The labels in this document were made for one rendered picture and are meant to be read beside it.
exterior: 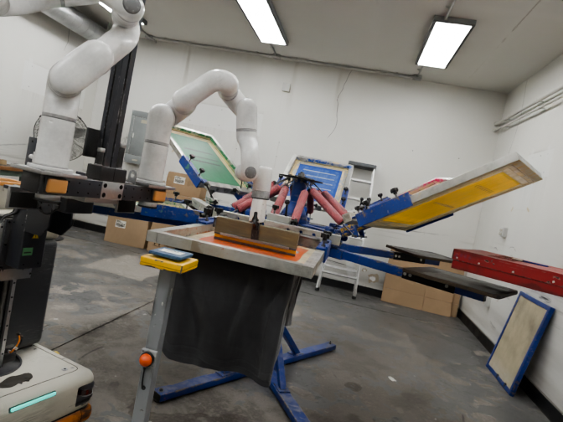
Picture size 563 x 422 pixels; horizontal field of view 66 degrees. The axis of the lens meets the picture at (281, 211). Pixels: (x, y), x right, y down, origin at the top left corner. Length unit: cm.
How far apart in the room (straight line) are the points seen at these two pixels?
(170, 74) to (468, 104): 422
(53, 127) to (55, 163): 11
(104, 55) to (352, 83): 516
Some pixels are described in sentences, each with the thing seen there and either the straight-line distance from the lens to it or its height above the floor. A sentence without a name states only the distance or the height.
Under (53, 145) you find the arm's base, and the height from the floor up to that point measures 121.
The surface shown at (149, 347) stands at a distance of 141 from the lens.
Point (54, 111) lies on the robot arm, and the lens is 147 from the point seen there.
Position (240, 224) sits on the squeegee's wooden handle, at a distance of 183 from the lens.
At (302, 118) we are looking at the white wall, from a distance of 628.
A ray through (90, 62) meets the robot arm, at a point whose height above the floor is 146.
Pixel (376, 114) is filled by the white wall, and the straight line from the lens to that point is 625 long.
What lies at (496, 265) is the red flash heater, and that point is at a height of 107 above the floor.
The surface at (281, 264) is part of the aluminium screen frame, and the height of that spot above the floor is 98.
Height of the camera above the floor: 122
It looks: 3 degrees down
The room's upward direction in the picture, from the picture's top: 11 degrees clockwise
